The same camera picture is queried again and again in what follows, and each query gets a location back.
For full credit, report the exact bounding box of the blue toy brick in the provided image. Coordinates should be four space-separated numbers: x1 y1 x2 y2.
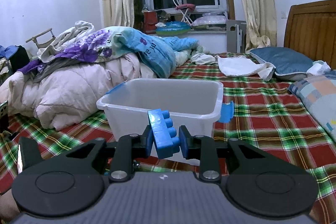
147 109 180 159

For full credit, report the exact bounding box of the white plastic storage bin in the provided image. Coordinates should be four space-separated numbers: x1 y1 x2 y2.
96 77 224 167

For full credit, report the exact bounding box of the blue bin latch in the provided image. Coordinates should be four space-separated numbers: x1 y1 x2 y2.
218 101 235 123

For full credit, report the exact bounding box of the pink quilted duvet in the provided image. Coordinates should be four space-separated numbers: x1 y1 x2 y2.
1 53 156 131

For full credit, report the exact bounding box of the red green plaid bedsheet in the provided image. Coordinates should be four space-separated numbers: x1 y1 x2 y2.
9 62 335 223

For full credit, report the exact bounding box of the blue printed blanket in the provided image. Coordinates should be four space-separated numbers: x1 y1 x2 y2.
108 26 205 79

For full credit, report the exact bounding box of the purple floral blanket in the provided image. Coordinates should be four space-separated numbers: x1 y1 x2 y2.
18 28 124 75

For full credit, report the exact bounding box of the grey folded board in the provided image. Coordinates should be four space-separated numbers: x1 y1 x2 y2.
226 19 247 53

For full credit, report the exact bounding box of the blue pillow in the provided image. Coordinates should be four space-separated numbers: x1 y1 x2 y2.
249 47 313 82

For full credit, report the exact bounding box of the white bundled cloth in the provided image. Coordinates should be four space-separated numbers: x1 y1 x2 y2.
37 20 95 63

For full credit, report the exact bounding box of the white pillow on sill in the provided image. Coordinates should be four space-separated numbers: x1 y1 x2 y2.
191 15 227 27

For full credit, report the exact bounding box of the patchwork patterned pillow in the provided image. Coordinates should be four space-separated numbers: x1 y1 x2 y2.
288 71 336 141

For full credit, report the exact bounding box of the folding chair red cushion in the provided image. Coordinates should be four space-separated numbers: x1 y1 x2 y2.
172 0 196 25

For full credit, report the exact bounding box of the wooden headboard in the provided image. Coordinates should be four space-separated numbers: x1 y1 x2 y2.
284 0 336 70

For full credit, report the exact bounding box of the inflatable swim ring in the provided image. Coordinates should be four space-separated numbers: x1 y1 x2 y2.
155 21 192 37

